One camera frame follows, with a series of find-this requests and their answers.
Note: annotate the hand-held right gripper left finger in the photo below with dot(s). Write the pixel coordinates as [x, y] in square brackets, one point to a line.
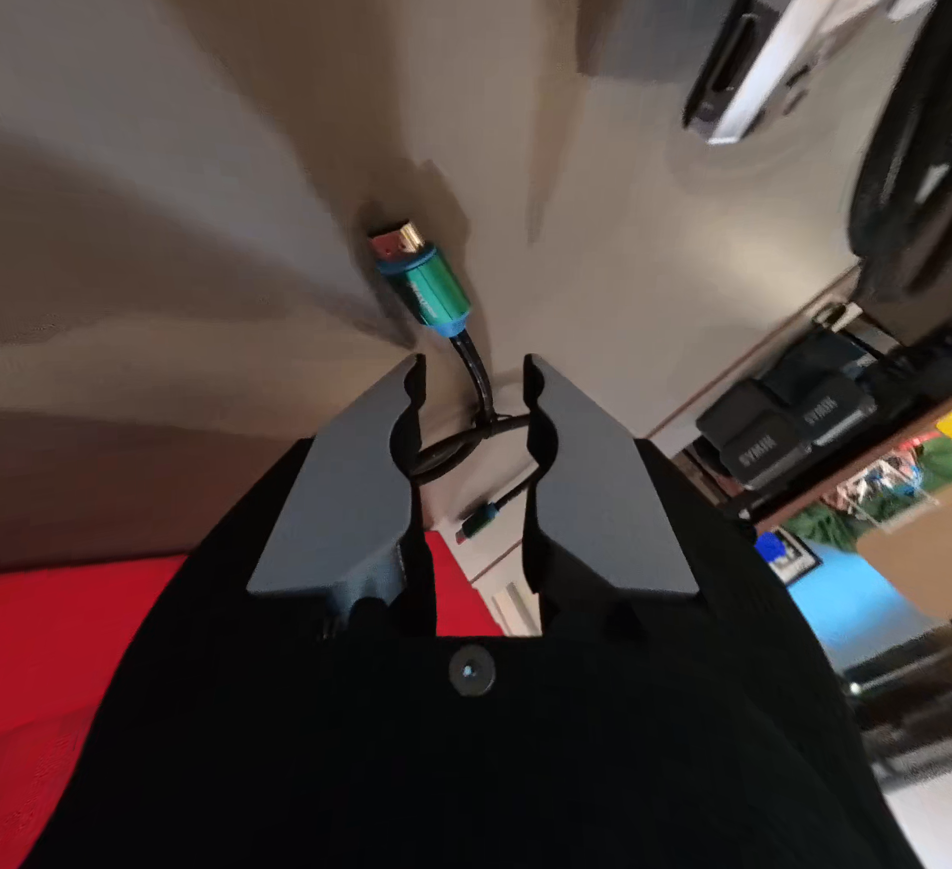
[335, 512]

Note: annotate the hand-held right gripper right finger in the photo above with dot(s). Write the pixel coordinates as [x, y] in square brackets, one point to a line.
[610, 519]

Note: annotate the red plastic bin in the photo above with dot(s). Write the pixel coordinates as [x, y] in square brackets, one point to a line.
[59, 661]

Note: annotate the silver and black adapter hub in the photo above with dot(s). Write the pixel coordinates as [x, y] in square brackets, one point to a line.
[758, 65]

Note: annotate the blue plastic bin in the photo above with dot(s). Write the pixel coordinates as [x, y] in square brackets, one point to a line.
[770, 547]

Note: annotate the black rounded case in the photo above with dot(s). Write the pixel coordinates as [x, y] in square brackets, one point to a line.
[833, 411]
[751, 437]
[811, 355]

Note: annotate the framed black white tag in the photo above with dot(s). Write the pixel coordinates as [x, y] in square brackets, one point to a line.
[799, 560]

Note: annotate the long wooden table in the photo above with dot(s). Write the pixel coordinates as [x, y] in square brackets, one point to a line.
[840, 478]

